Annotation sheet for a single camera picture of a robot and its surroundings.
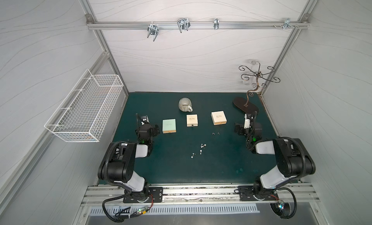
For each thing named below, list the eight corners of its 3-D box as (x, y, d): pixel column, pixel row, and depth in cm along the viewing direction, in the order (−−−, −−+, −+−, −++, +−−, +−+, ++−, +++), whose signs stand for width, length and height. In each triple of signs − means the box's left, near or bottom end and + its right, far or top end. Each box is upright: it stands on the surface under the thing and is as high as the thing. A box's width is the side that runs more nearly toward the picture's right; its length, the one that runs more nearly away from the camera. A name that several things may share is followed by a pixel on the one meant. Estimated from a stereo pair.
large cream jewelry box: (214, 126, 102) (214, 123, 99) (210, 114, 109) (211, 111, 106) (226, 125, 103) (228, 122, 100) (222, 113, 110) (223, 110, 107)
